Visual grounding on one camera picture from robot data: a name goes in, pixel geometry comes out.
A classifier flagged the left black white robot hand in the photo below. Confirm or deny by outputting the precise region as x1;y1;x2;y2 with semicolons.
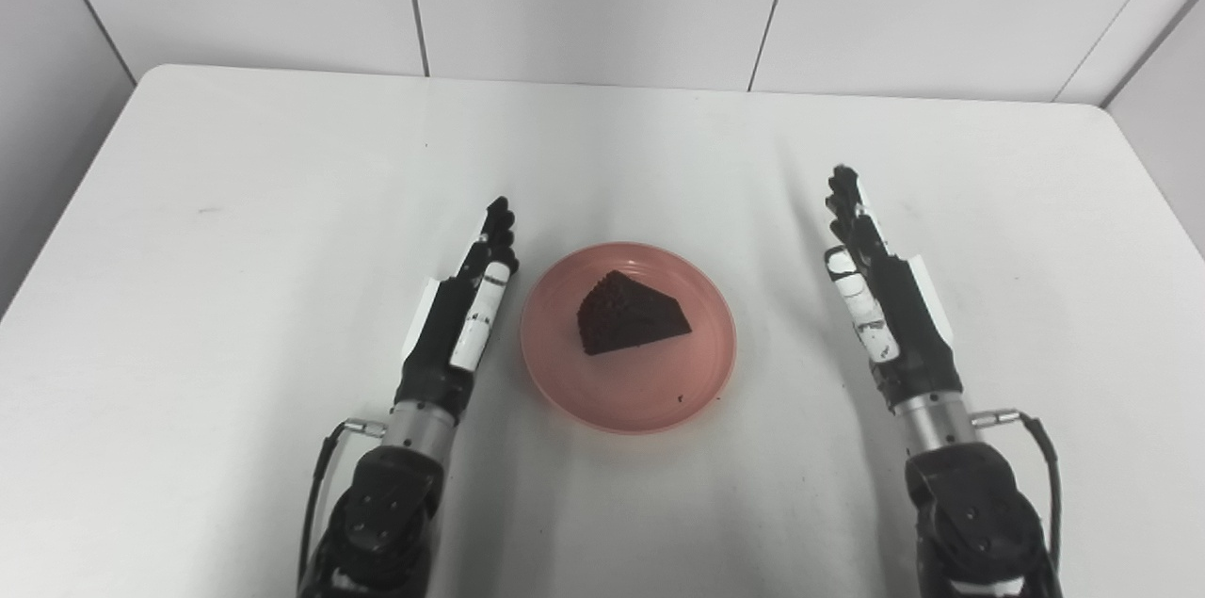
394;196;522;426

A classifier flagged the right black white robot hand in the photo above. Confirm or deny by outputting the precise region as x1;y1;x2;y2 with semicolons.
824;165;966;413

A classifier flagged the chocolate cake slice with fruit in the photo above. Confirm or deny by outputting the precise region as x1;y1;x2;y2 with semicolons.
576;269;694;357

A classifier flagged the pink round plate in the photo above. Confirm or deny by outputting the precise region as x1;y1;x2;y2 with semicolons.
520;242;739;435

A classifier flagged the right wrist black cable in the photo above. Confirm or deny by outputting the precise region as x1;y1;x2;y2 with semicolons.
972;408;1066;573

